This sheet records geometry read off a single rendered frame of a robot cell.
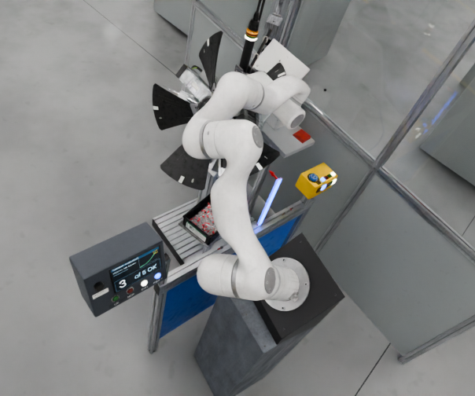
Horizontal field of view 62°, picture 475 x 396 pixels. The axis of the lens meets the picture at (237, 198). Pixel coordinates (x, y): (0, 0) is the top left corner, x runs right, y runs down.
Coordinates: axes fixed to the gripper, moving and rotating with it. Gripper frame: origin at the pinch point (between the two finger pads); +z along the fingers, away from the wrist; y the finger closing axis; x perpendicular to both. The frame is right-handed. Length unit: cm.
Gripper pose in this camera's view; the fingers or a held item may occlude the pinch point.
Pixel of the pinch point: (243, 69)
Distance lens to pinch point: 159.9
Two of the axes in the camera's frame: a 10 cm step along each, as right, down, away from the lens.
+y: 7.7, -3.8, 5.1
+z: -6.0, -7.0, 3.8
